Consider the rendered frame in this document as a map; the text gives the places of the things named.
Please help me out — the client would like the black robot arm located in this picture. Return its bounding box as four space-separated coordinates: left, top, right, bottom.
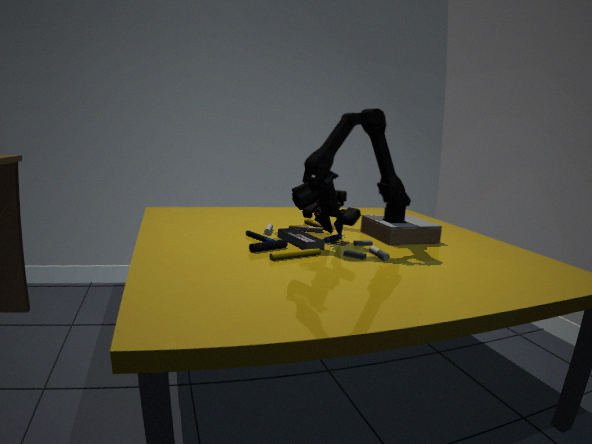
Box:
292 108 411 223

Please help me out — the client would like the yellow cylinder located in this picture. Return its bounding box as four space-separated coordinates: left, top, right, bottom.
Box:
269 248 321 261

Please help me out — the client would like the dark keyboard with keys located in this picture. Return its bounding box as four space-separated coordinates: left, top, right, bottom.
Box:
278 228 325 250

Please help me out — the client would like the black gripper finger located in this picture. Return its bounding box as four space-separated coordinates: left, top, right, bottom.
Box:
334 220 344 236
314 216 333 234

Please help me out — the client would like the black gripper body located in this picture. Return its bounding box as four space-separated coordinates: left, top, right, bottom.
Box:
302 192 361 226

